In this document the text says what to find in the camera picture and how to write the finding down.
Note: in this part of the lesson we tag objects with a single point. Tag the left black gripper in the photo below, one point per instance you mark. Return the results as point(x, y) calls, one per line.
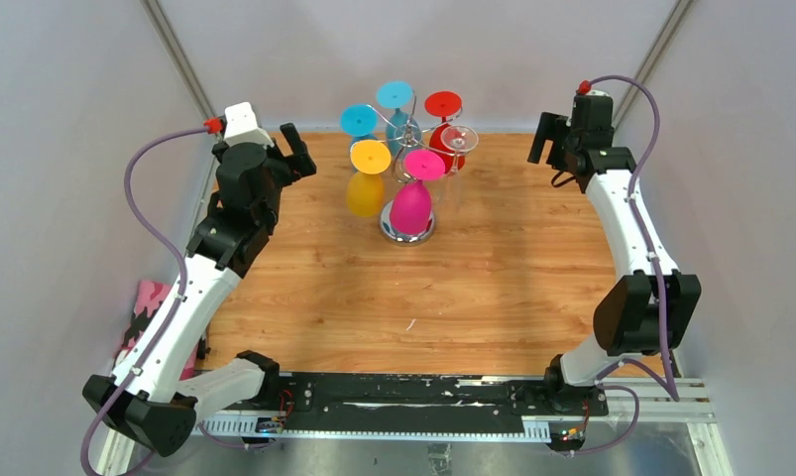
point(293, 166)

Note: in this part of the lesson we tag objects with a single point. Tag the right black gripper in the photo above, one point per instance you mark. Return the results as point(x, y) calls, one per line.
point(545, 132)

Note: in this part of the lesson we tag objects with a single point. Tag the red wine glass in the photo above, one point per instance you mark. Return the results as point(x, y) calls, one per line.
point(446, 105)

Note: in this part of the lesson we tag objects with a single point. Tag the clear wine glass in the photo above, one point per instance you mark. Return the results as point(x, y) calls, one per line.
point(457, 141)

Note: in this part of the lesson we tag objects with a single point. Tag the pink wine glass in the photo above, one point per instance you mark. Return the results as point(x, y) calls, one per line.
point(413, 203)

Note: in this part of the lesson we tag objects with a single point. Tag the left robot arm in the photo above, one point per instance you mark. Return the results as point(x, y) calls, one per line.
point(145, 398)

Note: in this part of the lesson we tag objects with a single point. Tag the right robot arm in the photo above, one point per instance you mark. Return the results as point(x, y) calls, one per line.
point(650, 306)

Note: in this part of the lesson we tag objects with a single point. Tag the left blue wine glass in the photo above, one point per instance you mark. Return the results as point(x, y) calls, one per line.
point(359, 121)

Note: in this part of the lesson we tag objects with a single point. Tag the blue wine glass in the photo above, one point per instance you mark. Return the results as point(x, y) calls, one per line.
point(359, 121)
point(396, 108)

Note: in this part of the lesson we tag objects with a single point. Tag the yellow wine glass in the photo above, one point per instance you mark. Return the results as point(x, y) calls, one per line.
point(365, 190)

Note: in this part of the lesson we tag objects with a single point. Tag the right blue wine glass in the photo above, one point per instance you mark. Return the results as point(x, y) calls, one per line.
point(396, 108)

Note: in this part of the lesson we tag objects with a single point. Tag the chrome wine glass rack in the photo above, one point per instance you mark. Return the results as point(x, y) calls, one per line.
point(403, 178)

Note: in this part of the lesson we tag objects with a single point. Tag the pink camouflage cloth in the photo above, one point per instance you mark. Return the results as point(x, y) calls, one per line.
point(150, 297)

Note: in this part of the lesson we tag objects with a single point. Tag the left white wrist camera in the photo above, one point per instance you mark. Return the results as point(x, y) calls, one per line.
point(242, 126)

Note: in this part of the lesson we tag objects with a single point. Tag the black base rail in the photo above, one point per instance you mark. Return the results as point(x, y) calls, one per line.
point(455, 408)

